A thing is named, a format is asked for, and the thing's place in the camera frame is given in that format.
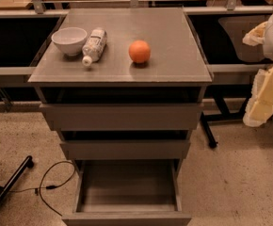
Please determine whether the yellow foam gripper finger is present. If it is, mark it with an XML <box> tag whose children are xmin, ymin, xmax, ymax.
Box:
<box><xmin>243</xmin><ymin>66</ymin><xmax>273</xmax><ymax>127</ymax></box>
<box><xmin>242</xmin><ymin>22</ymin><xmax>266</xmax><ymax>46</ymax></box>

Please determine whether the orange fruit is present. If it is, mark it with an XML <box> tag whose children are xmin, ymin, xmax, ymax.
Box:
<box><xmin>128</xmin><ymin>40</ymin><xmax>151</xmax><ymax>63</ymax></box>

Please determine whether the grey drawer cabinet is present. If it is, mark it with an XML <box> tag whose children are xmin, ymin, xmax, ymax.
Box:
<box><xmin>27</xmin><ymin>7</ymin><xmax>214</xmax><ymax>174</ymax></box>

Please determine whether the grey top drawer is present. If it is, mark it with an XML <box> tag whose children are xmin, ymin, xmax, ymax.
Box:
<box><xmin>40</xmin><ymin>104</ymin><xmax>202</xmax><ymax>131</ymax></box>

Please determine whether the grey middle drawer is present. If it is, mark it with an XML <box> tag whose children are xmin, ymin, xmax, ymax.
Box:
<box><xmin>60</xmin><ymin>140</ymin><xmax>190</xmax><ymax>160</ymax></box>

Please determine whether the grey open bottom drawer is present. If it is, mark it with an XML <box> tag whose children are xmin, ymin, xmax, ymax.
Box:
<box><xmin>62</xmin><ymin>160</ymin><xmax>191</xmax><ymax>226</ymax></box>

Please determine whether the grey plastic bin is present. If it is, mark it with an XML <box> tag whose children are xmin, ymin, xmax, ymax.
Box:
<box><xmin>218</xmin><ymin>15</ymin><xmax>271</xmax><ymax>64</ymax></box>

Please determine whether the black table stand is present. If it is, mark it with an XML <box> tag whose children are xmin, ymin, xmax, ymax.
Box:
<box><xmin>201</xmin><ymin>86</ymin><xmax>251</xmax><ymax>149</ymax></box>

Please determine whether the clear plastic water bottle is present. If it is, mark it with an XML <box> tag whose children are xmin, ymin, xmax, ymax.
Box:
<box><xmin>82</xmin><ymin>27</ymin><xmax>107</xmax><ymax>68</ymax></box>

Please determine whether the white ceramic bowl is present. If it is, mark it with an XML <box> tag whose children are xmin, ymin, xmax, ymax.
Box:
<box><xmin>51</xmin><ymin>27</ymin><xmax>88</xmax><ymax>56</ymax></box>

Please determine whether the black chair leg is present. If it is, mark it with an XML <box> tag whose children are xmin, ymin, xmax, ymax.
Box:
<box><xmin>0</xmin><ymin>154</ymin><xmax>35</xmax><ymax>221</ymax></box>

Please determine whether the black floor cable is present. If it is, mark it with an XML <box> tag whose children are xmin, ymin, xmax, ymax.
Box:
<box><xmin>9</xmin><ymin>160</ymin><xmax>77</xmax><ymax>218</ymax></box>

